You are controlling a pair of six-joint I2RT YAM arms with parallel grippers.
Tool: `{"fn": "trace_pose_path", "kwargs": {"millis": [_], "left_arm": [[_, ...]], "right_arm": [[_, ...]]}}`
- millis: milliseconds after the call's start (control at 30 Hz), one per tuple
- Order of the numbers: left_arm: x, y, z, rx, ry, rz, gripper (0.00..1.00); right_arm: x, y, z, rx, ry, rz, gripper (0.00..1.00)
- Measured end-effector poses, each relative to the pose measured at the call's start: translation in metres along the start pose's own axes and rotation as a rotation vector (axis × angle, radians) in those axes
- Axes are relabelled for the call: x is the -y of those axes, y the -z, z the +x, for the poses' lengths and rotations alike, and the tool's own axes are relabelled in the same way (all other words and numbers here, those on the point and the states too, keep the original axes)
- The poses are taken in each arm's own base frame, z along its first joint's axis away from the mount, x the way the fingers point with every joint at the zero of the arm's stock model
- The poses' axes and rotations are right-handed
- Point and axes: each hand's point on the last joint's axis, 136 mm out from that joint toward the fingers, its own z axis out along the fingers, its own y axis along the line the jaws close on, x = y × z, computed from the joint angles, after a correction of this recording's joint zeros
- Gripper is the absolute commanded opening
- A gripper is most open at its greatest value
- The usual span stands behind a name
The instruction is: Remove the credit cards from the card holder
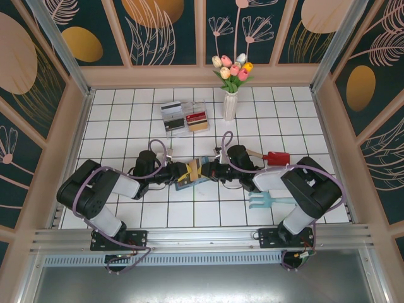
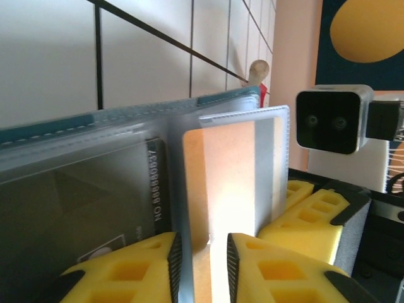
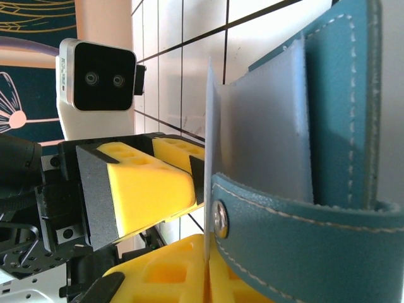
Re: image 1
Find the blue card holder wallet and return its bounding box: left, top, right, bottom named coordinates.
left=175, top=155, right=218, bottom=193

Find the gold card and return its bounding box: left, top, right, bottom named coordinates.
left=187, top=157, right=205, bottom=181
left=188, top=121, right=210, bottom=133

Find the dark brown chip card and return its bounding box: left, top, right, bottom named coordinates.
left=177, top=176, right=196, bottom=190

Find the black card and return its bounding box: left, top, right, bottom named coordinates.
left=164, top=118, right=186, bottom=133

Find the clear acrylic card organizer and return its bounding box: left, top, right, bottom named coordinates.
left=160, top=100, right=211, bottom=140

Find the white magnetic stripe card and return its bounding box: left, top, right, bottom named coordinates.
left=160, top=100, right=182, bottom=115

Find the white ribbed vase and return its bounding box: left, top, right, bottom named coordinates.
left=223, top=91, right=238, bottom=121

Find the light blue garden fork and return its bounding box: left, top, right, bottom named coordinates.
left=248, top=191, right=298, bottom=211

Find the artificial tulip bouquet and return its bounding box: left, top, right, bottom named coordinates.
left=211, top=52, right=255, bottom=95

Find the grey metal panel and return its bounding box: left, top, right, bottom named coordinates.
left=18, top=264, right=389, bottom=303

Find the red trowel wooden handle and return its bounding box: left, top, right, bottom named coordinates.
left=244, top=148, right=291, bottom=167

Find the aluminium front rail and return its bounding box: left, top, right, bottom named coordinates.
left=30, top=223, right=376, bottom=253

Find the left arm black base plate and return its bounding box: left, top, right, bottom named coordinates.
left=90, top=229, right=149, bottom=252

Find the slotted grey cable duct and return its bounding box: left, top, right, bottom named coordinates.
left=42, top=252, right=285, bottom=268

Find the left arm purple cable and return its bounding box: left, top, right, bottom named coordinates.
left=71, top=139, right=155, bottom=275

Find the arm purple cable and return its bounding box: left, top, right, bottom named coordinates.
left=220, top=131, right=345, bottom=273
left=71, top=139, right=155, bottom=275

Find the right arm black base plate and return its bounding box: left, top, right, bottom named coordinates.
left=258, top=226, right=316, bottom=250

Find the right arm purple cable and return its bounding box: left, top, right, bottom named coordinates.
left=220, top=131, right=345, bottom=273

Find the aluminium frame post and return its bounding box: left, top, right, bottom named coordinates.
left=310, top=0, right=369, bottom=93
left=27, top=0, right=95, bottom=97

